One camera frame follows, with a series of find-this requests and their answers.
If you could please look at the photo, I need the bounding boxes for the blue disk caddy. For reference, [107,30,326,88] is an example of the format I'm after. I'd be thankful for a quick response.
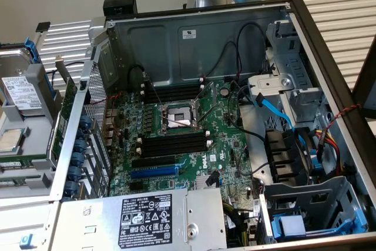
[270,208,368,242]

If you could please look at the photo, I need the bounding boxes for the black looped cable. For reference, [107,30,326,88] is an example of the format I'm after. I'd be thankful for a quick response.
[127,64,147,87]

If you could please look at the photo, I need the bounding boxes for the green Dell motherboard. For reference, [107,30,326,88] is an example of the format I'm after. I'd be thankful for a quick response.
[107,79,260,202]

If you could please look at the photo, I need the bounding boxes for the black box behind case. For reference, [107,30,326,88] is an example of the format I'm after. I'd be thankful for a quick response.
[102,0,138,18]

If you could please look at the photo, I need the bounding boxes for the blue SATA wire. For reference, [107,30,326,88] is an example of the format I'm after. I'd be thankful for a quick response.
[254,92,320,158]

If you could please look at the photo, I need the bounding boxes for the black fan shroud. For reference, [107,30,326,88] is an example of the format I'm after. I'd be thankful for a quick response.
[264,127,314,187]

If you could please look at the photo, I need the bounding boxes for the metal disk bay cage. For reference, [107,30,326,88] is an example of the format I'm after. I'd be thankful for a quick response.
[258,176,370,246]

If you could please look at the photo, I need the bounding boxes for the silver hard disk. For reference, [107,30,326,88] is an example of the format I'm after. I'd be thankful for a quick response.
[0,48,43,116]

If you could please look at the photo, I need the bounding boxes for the black motherboard cable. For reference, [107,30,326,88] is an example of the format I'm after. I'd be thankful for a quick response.
[227,80,267,143]

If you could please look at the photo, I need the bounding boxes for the silver chipset heatsink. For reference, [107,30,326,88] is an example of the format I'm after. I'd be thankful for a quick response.
[194,174,221,190]

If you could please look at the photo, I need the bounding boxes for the thin red wire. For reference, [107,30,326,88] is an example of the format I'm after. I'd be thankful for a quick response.
[88,91,123,106]

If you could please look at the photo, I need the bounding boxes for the red black twisted wire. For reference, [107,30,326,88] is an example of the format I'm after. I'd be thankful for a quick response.
[321,103,364,134]

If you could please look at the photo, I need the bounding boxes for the silver power supply with label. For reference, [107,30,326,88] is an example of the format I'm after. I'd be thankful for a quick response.
[48,188,229,251]

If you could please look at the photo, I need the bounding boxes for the black capped white post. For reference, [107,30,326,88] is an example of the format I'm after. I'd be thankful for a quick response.
[31,21,52,55]

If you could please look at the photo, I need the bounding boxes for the metal CPU socket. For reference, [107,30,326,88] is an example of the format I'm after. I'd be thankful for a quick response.
[157,98,205,136]

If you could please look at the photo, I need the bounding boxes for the silver CPU chip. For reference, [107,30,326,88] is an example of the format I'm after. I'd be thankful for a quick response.
[0,129,25,153]

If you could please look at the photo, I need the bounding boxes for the grey parts rack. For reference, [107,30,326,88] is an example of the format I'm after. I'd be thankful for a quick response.
[0,62,64,199]

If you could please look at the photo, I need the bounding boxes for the black framed panel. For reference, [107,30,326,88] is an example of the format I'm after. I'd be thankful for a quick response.
[351,35,376,119]

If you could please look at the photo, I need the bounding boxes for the thin black cable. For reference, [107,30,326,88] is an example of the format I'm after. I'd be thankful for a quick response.
[50,61,86,90]

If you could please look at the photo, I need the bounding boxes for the short black expansion slot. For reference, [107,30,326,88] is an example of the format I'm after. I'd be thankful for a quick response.
[128,180,145,192]

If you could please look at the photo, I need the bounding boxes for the blue disk bracket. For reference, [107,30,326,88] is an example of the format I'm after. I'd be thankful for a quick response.
[22,37,57,99]

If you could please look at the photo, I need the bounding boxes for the green graphics card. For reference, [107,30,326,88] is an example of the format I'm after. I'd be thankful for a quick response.
[48,53,79,169]

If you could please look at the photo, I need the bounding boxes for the blue card retention clip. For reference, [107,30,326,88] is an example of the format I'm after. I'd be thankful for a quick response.
[73,138,89,153]
[68,165,83,181]
[63,180,79,199]
[78,114,93,131]
[71,152,86,166]

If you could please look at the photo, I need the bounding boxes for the blue expansion slot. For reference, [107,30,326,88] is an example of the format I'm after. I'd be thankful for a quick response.
[130,165,180,179]

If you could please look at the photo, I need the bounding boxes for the open metal PC case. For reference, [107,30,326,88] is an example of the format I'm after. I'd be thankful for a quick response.
[48,0,376,251]

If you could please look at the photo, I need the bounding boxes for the red yellow wire bundle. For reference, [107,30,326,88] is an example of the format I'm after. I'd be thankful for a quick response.
[314,129,346,177]

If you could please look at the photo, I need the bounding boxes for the black case cable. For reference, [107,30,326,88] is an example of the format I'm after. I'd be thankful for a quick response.
[205,41,239,79]
[236,22,268,77]

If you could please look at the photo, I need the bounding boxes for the blue plastic latch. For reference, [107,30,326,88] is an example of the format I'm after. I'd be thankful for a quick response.
[19,233,35,250]

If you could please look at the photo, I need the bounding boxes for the yellow black wire bundle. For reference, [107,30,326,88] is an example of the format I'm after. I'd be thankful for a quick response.
[221,200,258,247]

